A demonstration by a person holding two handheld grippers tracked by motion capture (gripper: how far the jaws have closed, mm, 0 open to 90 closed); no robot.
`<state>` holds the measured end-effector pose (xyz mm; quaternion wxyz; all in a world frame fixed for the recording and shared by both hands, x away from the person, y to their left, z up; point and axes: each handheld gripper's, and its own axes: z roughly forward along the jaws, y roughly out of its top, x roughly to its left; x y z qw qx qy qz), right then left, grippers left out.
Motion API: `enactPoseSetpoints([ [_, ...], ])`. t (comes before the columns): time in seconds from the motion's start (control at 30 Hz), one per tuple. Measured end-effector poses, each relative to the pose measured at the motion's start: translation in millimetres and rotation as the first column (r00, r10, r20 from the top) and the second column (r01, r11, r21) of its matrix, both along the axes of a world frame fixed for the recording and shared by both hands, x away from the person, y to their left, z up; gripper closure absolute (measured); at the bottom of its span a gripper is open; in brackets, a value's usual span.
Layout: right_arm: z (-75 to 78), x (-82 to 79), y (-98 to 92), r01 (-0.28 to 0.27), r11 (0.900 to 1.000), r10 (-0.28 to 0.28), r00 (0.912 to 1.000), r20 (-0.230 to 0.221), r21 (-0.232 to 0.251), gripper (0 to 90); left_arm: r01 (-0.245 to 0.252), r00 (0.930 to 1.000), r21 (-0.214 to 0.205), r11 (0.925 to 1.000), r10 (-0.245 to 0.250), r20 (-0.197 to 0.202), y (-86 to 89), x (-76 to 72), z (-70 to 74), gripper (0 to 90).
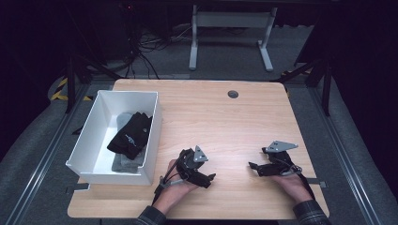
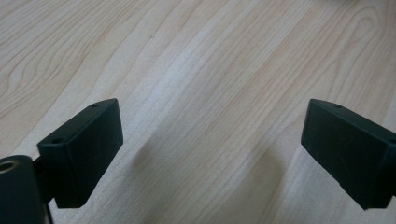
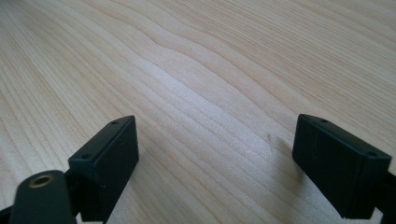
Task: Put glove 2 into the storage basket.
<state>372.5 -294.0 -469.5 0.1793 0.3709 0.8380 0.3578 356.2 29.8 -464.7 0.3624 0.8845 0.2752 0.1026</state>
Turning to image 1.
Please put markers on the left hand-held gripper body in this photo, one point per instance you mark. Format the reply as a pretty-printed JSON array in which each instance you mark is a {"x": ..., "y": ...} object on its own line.
[{"x": 189, "y": 165}]

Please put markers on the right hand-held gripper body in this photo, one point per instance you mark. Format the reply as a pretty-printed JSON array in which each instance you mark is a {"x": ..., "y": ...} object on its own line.
[{"x": 280, "y": 146}]

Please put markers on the black glove with small print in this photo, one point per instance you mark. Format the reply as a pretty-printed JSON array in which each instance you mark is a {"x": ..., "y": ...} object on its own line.
[{"x": 131, "y": 134}]

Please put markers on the white box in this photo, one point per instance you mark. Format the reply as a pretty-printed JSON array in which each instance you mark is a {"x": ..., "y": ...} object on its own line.
[{"x": 94, "y": 137}]

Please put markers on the person's left hand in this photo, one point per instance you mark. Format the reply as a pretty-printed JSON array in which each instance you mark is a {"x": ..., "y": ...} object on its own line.
[{"x": 173, "y": 192}]

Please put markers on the person's right hand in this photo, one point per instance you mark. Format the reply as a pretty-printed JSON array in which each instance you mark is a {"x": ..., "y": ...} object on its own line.
[{"x": 294, "y": 187}]

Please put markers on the grey round table grommet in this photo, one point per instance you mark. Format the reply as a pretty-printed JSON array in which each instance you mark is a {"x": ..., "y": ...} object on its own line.
[{"x": 233, "y": 94}]

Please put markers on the black metal stand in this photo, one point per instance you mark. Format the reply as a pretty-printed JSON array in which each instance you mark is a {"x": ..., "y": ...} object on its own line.
[
  {"x": 70, "y": 84},
  {"x": 326, "y": 90}
]

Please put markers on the yellow and black floor tape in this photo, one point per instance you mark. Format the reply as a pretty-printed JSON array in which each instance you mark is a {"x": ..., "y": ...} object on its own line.
[{"x": 59, "y": 90}]

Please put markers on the dark cabinet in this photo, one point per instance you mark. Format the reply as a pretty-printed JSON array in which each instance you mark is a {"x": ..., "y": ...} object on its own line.
[{"x": 115, "y": 31}]

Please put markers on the grey table bracket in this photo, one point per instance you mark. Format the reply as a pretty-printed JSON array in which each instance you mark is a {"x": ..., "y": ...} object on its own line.
[{"x": 320, "y": 183}]

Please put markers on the aluminium floor rail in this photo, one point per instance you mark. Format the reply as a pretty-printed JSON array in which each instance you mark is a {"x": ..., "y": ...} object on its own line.
[
  {"x": 347, "y": 168},
  {"x": 40, "y": 168}
]

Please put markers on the white metal desk frame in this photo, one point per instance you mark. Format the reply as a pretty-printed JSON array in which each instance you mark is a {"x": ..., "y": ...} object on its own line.
[{"x": 231, "y": 19}]

